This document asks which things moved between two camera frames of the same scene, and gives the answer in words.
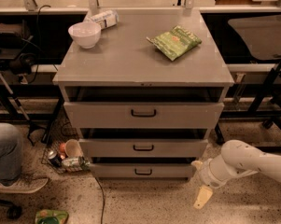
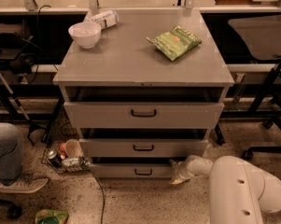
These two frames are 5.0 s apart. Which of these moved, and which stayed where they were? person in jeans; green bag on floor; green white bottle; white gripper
Moved: white gripper
Stayed: green bag on floor; green white bottle; person in jeans
